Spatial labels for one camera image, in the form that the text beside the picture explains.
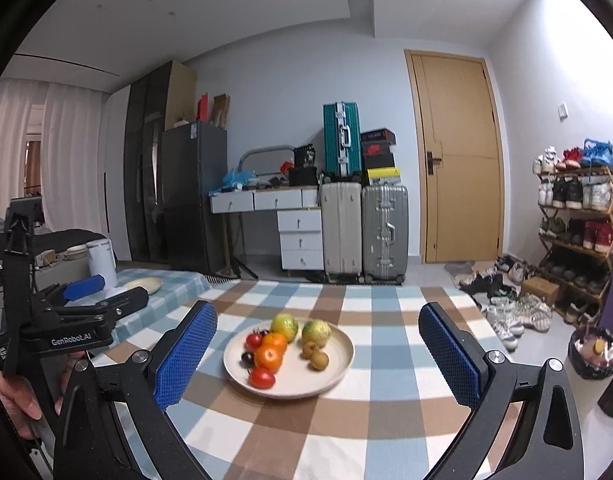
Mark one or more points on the large orange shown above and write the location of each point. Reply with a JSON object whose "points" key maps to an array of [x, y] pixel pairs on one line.
{"points": [[268, 359]]}

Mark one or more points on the assorted shoes rows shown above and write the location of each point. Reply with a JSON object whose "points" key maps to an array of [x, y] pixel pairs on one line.
{"points": [[596, 195]]}

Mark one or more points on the pale blue checkered tablecloth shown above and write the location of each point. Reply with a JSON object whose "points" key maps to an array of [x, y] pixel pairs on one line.
{"points": [[181, 285]]}

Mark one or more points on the scattered sneakers pile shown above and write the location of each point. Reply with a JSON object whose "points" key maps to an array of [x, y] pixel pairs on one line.
{"points": [[531, 310]]}

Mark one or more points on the wooden shoe rack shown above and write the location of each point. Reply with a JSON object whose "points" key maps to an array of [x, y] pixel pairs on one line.
{"points": [[611, 240]]}

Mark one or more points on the small yellow-brown fruit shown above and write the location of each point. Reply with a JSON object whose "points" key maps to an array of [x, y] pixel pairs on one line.
{"points": [[319, 360], [310, 349]]}

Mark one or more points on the dark cloth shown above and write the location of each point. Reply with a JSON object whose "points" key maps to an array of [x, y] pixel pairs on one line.
{"points": [[71, 237]]}

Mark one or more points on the large cream plate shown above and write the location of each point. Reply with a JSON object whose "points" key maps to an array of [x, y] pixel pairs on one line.
{"points": [[296, 385]]}

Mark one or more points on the black lidded shoe box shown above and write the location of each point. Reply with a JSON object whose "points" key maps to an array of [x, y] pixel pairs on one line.
{"points": [[378, 137]]}

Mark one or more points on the black trash bin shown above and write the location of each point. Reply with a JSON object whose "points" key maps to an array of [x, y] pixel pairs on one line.
{"points": [[586, 367]]}

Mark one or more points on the plain black shoe box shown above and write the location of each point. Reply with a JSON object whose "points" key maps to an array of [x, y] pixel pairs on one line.
{"points": [[379, 162]]}

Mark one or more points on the silver suitcase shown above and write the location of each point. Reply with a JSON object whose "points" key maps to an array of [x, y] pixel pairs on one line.
{"points": [[384, 230]]}

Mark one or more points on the grey door mat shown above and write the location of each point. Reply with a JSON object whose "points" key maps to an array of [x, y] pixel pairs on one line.
{"points": [[461, 269]]}

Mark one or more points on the white kettle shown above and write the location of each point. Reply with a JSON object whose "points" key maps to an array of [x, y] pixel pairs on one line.
{"points": [[104, 257]]}

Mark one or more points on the small orange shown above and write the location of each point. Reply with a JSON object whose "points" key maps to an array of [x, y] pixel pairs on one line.
{"points": [[275, 342]]}

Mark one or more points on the brown blue checkered tablecloth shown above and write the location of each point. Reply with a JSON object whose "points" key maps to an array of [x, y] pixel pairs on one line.
{"points": [[376, 410]]}

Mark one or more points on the red paper bag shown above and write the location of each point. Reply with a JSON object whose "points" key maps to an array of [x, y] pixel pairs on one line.
{"points": [[203, 107]]}

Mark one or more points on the yellow black shoe box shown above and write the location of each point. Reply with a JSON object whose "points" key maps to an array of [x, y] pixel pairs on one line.
{"points": [[385, 176]]}

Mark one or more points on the mottled green citrus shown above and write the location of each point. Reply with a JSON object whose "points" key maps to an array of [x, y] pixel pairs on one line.
{"points": [[316, 331]]}

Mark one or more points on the small red item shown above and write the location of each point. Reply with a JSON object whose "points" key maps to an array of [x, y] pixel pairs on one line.
{"points": [[286, 167]]}

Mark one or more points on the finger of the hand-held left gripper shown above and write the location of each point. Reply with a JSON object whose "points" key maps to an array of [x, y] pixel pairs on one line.
{"points": [[84, 287], [126, 305]]}

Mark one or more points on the teal suitcase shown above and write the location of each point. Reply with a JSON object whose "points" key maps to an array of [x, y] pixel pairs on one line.
{"points": [[331, 125]]}

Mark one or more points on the wooden door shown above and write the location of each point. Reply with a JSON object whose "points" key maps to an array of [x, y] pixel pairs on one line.
{"points": [[461, 160]]}

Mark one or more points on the white light switch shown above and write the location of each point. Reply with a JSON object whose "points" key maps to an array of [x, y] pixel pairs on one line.
{"points": [[563, 111]]}

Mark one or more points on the small cream plate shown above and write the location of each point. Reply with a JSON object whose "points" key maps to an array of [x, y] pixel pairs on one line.
{"points": [[146, 284]]}

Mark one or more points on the blue plastic bag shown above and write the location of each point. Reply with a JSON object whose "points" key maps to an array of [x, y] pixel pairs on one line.
{"points": [[239, 178]]}

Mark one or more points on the red tomato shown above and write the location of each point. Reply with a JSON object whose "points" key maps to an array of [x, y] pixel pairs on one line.
{"points": [[253, 341], [261, 377]]}

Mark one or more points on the black tripod stand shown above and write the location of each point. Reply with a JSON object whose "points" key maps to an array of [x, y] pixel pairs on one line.
{"points": [[244, 267]]}

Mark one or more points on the red logo shoe box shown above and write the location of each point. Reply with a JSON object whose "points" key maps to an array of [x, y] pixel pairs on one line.
{"points": [[378, 150]]}

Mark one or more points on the dark purple plum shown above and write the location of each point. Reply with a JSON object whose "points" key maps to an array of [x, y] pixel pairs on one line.
{"points": [[247, 358], [261, 331]]}

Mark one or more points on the white curtain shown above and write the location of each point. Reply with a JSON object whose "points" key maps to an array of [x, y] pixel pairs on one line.
{"points": [[71, 160]]}

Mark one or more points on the beige suitcase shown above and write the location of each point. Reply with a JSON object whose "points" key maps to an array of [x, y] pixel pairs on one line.
{"points": [[341, 230]]}

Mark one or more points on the white desk with drawers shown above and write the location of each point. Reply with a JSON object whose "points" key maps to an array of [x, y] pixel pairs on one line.
{"points": [[299, 240]]}

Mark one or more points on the black bag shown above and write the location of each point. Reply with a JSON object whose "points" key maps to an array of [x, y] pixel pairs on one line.
{"points": [[304, 176]]}

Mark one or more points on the person's left hand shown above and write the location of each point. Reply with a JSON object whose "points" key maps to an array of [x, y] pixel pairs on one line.
{"points": [[11, 400]]}

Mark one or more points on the yellow-green citrus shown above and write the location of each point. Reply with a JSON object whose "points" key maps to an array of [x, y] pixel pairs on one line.
{"points": [[285, 325]]}

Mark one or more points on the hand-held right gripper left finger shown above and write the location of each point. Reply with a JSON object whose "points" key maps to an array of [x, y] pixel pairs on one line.
{"points": [[184, 355]]}

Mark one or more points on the grey metal chair frame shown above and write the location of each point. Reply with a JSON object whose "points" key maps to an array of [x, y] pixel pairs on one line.
{"points": [[266, 146]]}

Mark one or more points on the small cardboard box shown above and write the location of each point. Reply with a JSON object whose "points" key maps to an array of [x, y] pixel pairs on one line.
{"points": [[539, 290]]}

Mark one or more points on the black wardrobe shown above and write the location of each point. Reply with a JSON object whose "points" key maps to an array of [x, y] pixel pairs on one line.
{"points": [[146, 160]]}

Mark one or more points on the black refrigerator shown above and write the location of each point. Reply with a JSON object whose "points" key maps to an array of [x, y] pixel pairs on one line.
{"points": [[194, 200]]}

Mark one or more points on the tall brown cardboard box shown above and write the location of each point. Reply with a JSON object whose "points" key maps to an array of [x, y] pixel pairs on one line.
{"points": [[220, 110]]}

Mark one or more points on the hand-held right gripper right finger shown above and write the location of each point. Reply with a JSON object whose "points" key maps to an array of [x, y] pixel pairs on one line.
{"points": [[451, 355]]}

